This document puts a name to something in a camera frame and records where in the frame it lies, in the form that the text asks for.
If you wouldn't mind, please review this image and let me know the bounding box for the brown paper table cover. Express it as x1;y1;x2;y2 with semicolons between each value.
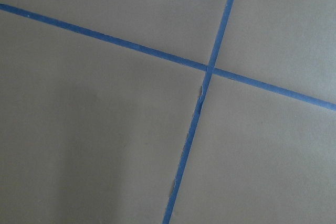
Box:
1;0;335;223

